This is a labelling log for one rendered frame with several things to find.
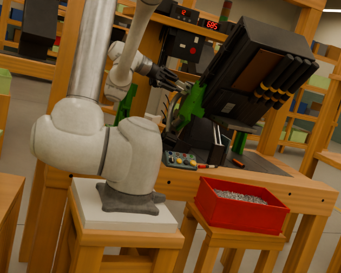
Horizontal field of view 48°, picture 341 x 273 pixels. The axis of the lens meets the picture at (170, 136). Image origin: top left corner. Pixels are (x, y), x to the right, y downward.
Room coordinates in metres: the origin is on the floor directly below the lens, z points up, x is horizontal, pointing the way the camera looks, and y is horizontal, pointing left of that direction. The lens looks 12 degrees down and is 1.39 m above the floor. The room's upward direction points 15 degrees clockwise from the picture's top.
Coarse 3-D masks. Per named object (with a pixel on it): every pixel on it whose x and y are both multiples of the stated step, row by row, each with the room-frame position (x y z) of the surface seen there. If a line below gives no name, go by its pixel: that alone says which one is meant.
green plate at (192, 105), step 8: (192, 88) 1.95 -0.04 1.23; (200, 88) 1.88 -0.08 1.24; (192, 96) 1.91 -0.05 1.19; (200, 96) 1.86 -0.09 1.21; (184, 104) 1.94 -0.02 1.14; (192, 104) 1.86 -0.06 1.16; (200, 104) 1.88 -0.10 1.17; (184, 112) 1.89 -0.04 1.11; (192, 112) 1.86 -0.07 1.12; (200, 112) 1.88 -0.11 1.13
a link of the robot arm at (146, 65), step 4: (144, 56) 1.84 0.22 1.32; (144, 60) 1.83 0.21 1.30; (148, 60) 1.85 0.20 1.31; (140, 64) 1.82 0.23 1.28; (144, 64) 1.82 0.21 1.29; (148, 64) 1.83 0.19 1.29; (140, 68) 1.82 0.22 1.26; (144, 68) 1.83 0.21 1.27; (148, 68) 1.83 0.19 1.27; (136, 72) 1.85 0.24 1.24; (140, 72) 1.84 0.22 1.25; (144, 72) 1.84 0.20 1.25; (148, 72) 1.85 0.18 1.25
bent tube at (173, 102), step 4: (188, 84) 1.97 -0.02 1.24; (184, 88) 1.93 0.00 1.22; (188, 88) 1.97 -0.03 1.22; (188, 92) 1.93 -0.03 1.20; (176, 96) 1.99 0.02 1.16; (180, 96) 1.98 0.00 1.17; (172, 100) 2.00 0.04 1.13; (176, 100) 1.99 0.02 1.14; (172, 104) 1.99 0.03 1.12; (168, 108) 1.98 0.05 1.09; (172, 108) 1.98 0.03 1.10; (168, 112) 1.96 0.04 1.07; (172, 112) 1.97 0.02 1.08; (168, 116) 1.94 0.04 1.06; (172, 116) 1.95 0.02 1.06; (168, 120) 1.92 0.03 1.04; (168, 124) 1.90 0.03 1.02; (168, 128) 1.88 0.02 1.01
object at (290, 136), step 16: (320, 48) 7.59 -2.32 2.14; (336, 48) 7.80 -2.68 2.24; (336, 64) 7.71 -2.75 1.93; (320, 80) 7.69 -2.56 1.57; (288, 112) 7.41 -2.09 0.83; (304, 112) 7.62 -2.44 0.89; (336, 112) 8.04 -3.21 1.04; (256, 128) 7.16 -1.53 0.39; (288, 128) 7.46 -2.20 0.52; (288, 144) 7.47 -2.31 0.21; (304, 144) 7.73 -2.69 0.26
